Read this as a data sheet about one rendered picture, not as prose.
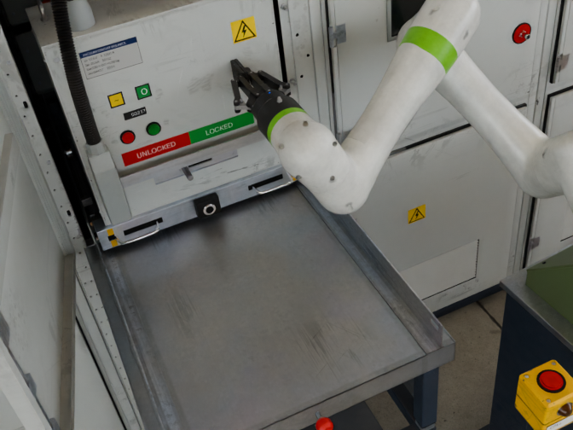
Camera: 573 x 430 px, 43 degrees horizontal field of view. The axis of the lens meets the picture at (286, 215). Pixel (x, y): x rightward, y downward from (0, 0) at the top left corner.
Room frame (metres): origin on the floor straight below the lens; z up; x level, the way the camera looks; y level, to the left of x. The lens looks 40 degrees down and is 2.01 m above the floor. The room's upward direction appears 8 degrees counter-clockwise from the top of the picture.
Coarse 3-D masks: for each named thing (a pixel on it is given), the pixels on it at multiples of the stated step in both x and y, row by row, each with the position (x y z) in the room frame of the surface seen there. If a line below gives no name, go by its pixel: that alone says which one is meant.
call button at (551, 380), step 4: (544, 372) 0.77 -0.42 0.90; (548, 372) 0.77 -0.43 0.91; (552, 372) 0.76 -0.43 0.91; (540, 376) 0.76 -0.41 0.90; (544, 376) 0.76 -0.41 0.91; (548, 376) 0.76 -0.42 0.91; (552, 376) 0.76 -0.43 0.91; (556, 376) 0.75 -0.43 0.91; (560, 376) 0.76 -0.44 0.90; (540, 380) 0.75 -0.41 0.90; (544, 380) 0.75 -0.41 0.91; (548, 380) 0.75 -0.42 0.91; (552, 380) 0.75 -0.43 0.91; (556, 380) 0.75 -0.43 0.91; (560, 380) 0.75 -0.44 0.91; (544, 384) 0.74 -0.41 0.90; (548, 384) 0.74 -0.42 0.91; (552, 384) 0.74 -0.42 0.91; (556, 384) 0.74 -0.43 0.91; (560, 384) 0.74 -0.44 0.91; (548, 388) 0.73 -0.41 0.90; (552, 388) 0.73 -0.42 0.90; (556, 388) 0.73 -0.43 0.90
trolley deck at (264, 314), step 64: (128, 256) 1.30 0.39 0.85; (192, 256) 1.27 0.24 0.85; (256, 256) 1.24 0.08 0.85; (320, 256) 1.21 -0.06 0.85; (192, 320) 1.07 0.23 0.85; (256, 320) 1.04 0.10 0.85; (320, 320) 1.01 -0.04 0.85; (384, 320) 0.99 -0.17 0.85; (192, 384) 0.90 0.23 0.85; (256, 384) 0.88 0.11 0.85; (320, 384) 0.85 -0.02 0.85; (384, 384) 0.86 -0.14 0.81
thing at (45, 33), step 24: (96, 0) 1.53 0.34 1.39; (120, 0) 1.51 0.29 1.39; (144, 0) 1.49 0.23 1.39; (168, 0) 1.47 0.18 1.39; (192, 0) 1.46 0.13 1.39; (48, 24) 1.44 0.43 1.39; (96, 24) 1.41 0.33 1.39; (120, 24) 1.38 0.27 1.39; (48, 48) 1.33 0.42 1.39; (48, 72) 1.51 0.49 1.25
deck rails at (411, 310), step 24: (336, 216) 1.33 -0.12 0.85; (360, 240) 1.21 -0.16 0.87; (360, 264) 1.16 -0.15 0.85; (384, 264) 1.11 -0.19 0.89; (120, 288) 1.19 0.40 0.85; (384, 288) 1.07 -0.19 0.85; (408, 288) 1.01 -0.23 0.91; (120, 312) 1.12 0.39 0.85; (408, 312) 1.00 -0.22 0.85; (144, 336) 1.04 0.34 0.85; (432, 336) 0.92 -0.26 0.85; (144, 360) 0.97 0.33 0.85; (144, 384) 0.91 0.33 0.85; (168, 408) 0.85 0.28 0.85
